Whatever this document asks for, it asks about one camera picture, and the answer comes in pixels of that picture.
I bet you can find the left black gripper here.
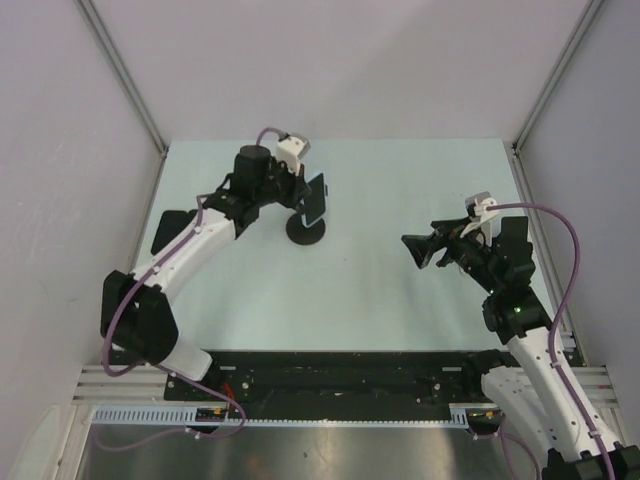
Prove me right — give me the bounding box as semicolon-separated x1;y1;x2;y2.
253;155;309;209

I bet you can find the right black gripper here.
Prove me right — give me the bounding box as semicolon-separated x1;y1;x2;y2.
401;215;502;295

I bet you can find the phone with light blue case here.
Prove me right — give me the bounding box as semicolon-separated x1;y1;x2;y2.
301;173;328;228

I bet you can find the black round base phone stand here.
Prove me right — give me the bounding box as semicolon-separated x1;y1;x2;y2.
285;211;326;246

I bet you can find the black phone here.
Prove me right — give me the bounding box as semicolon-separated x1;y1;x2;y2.
186;210;198;223
150;210;191;255

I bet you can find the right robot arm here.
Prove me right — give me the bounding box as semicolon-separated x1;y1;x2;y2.
401;216;639;479

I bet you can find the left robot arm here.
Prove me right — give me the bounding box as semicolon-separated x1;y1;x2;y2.
100;135;311;400

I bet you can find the black folding phone stand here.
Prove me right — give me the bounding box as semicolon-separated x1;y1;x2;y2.
493;216;535;272

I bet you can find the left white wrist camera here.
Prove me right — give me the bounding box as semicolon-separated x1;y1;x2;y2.
274;132;311;176

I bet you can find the white slotted cable duct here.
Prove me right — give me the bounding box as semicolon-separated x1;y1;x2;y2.
92;402;474;429

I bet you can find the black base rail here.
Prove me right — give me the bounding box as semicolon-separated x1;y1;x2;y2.
164;349;521;421

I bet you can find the left aluminium frame post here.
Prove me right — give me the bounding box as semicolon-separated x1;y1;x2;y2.
74;0;168;158

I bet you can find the aluminium frame post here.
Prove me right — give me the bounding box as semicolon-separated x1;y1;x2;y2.
74;0;168;158
510;0;609;156

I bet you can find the right aluminium frame post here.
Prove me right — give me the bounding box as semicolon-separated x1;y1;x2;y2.
510;0;609;156

